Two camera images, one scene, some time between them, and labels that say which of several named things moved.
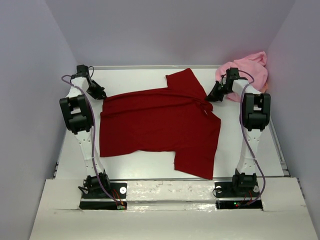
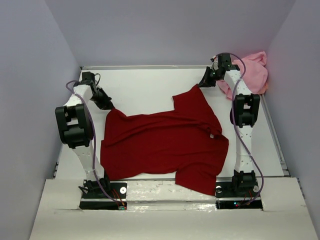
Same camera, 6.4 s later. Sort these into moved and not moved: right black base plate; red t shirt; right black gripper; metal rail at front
Moved: red t shirt; right black gripper
Not moved: metal rail at front; right black base plate
